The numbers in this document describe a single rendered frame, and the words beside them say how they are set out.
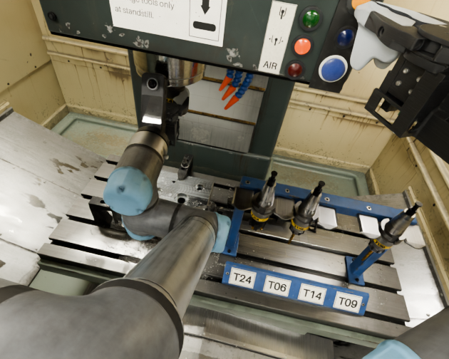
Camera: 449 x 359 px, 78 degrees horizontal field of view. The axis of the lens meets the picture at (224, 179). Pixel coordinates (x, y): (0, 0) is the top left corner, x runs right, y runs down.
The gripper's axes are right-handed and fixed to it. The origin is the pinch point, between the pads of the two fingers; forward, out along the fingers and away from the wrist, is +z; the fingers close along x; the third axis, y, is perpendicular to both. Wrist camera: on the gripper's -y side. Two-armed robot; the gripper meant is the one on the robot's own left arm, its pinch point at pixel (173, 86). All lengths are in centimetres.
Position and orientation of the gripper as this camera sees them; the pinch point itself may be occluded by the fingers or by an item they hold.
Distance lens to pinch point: 72.4
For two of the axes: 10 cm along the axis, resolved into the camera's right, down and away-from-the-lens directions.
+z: 1.0, -7.2, 6.9
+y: -1.2, 6.8, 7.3
